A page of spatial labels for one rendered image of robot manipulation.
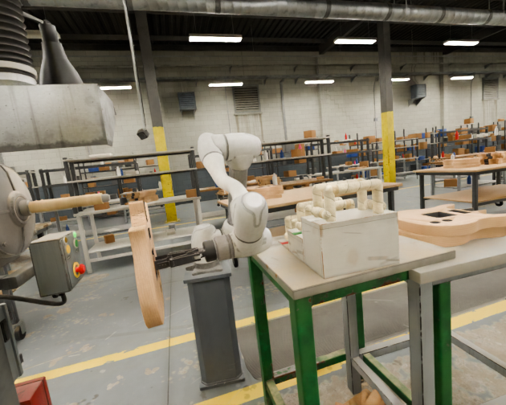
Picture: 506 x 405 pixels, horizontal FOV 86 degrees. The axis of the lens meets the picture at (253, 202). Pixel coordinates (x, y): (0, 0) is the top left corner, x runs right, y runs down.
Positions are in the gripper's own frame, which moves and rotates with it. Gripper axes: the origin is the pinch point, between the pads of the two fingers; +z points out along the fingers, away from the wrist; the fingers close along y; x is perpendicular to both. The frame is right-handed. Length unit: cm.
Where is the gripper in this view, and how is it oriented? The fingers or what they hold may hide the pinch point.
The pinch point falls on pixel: (155, 263)
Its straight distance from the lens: 98.7
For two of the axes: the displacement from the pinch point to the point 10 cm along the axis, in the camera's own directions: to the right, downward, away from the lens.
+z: -9.4, 1.8, -3.0
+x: -1.7, -9.8, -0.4
